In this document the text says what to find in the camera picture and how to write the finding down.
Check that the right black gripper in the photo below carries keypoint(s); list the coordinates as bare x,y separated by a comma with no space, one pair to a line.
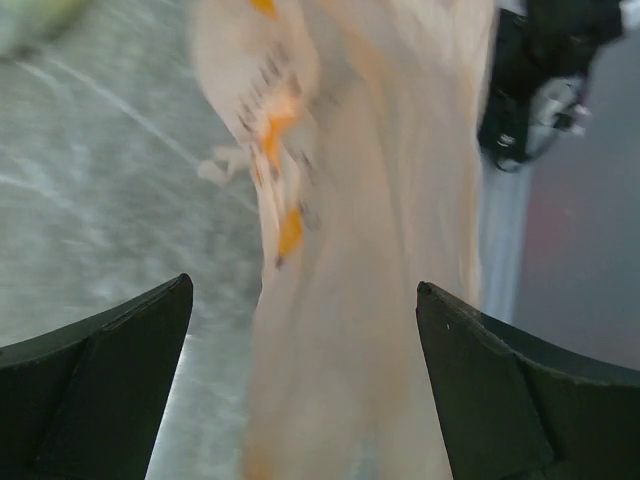
541,74

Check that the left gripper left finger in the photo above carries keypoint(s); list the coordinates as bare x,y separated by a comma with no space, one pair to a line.
86,401

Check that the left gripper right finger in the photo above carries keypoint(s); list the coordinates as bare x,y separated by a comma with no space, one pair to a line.
513,406

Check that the orange plastic bag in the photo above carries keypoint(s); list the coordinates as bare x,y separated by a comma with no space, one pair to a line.
357,121

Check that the light green plate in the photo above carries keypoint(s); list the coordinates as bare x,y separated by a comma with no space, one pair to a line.
27,23

